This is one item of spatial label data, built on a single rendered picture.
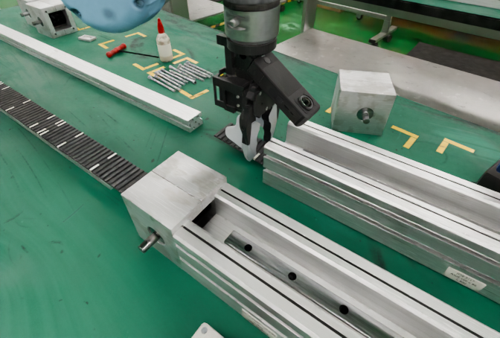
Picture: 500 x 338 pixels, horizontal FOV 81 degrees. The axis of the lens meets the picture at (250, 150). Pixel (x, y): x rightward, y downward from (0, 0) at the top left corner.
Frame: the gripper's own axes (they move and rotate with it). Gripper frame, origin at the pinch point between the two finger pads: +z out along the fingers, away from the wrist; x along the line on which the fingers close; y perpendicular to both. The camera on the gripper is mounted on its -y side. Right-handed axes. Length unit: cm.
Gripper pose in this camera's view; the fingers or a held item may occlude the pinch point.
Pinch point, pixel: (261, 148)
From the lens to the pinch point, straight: 53.9
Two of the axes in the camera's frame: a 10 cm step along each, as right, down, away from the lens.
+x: -5.8, 5.5, -6.1
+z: 0.1, 7.5, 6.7
